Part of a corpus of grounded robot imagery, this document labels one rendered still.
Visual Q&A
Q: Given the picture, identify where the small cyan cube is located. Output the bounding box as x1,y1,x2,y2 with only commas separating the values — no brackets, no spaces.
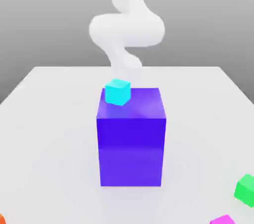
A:
104,78,131,107

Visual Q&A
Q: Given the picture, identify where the small green cube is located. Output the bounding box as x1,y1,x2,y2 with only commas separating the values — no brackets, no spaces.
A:
234,173,254,208

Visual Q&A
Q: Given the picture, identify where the small magenta cube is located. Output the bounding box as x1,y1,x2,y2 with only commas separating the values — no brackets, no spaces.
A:
209,214,236,224

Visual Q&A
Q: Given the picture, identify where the large blue box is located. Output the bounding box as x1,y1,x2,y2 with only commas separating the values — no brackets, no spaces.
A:
96,87,167,187

